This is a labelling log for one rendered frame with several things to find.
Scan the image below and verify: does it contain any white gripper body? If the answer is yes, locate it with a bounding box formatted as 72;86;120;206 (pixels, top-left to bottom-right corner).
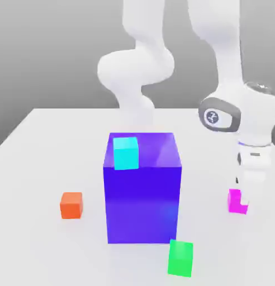
237;171;267;198

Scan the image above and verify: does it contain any small magenta cube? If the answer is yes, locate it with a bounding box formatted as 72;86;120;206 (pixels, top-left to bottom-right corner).
227;188;249;215

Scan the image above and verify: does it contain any small green cube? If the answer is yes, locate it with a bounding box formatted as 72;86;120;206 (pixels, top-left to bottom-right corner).
167;239;194;278

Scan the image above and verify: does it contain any small cyan cube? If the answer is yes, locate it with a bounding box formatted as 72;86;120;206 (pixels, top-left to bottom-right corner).
112;136;140;171

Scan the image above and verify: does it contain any small orange cube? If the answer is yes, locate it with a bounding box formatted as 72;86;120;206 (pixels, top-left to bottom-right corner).
59;192;83;220

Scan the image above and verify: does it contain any large blue box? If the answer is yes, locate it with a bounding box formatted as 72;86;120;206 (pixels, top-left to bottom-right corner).
103;132;182;245

